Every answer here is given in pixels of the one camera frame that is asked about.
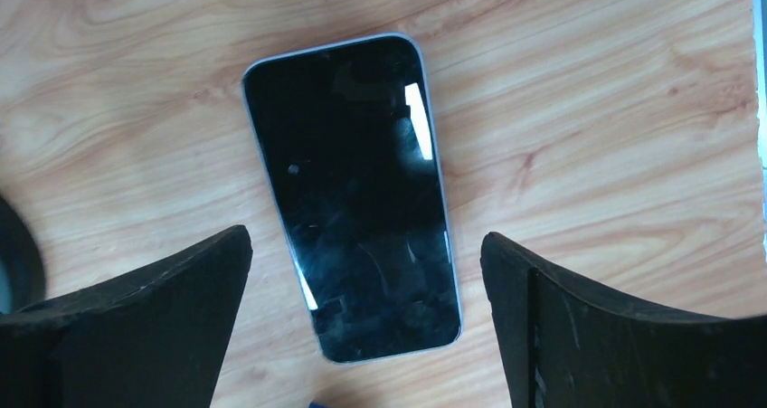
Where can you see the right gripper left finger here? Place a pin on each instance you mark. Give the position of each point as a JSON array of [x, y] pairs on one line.
[[155, 336]]

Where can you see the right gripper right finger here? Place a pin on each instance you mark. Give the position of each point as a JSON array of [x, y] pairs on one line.
[[569, 341]]

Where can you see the black phone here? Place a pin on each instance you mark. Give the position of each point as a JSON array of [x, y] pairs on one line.
[[349, 148]]

